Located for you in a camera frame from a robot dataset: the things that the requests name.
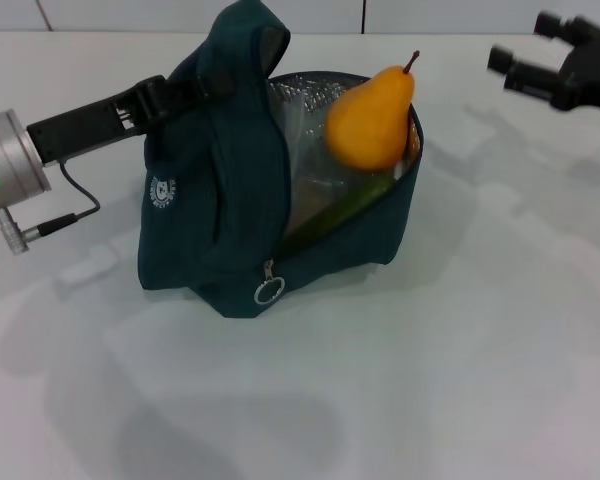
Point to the orange pear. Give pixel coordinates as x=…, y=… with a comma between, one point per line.
x=370, y=125

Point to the green cucumber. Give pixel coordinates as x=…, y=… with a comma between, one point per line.
x=350, y=202

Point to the dark teal insulated lunch bag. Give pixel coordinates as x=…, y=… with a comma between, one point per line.
x=220, y=200

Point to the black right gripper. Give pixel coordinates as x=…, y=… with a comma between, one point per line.
x=592, y=75

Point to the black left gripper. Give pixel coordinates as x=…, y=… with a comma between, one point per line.
x=80, y=130

